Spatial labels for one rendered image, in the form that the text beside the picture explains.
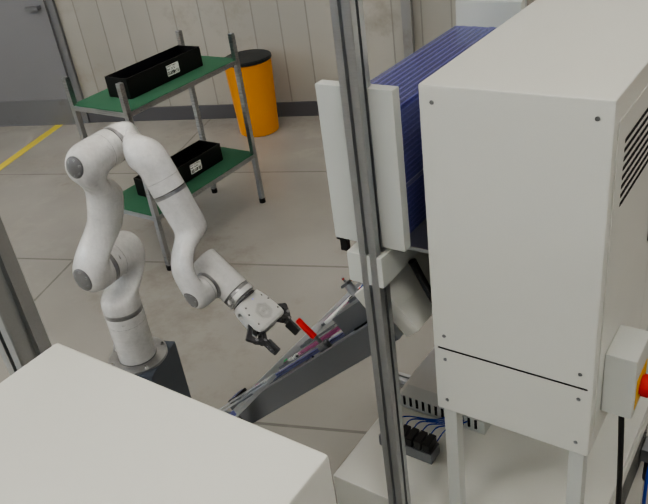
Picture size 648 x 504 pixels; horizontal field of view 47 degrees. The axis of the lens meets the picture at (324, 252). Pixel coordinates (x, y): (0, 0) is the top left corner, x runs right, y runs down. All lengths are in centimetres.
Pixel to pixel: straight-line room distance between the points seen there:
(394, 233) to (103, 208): 96
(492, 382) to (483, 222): 36
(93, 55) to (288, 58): 174
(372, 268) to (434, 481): 75
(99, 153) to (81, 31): 482
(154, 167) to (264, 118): 399
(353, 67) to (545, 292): 51
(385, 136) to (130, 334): 128
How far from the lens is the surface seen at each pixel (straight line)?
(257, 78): 573
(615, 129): 118
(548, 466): 205
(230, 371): 343
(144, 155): 189
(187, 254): 190
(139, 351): 239
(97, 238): 216
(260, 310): 194
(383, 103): 129
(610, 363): 146
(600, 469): 206
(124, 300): 230
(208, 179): 444
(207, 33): 625
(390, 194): 136
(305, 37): 598
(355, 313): 166
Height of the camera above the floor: 213
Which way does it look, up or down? 31 degrees down
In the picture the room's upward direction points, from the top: 8 degrees counter-clockwise
